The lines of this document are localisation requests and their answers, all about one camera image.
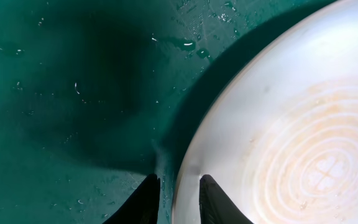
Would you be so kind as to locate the light blue plate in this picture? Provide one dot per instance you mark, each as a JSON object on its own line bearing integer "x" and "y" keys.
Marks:
{"x": 282, "y": 138}

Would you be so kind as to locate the teal plastic serving tray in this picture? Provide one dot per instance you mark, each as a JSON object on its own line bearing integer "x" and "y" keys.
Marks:
{"x": 96, "y": 94}

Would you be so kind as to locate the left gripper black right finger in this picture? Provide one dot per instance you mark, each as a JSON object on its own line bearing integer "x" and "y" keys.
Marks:
{"x": 215, "y": 205}

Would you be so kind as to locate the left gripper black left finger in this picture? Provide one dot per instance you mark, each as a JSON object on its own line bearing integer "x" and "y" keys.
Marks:
{"x": 142, "y": 206}

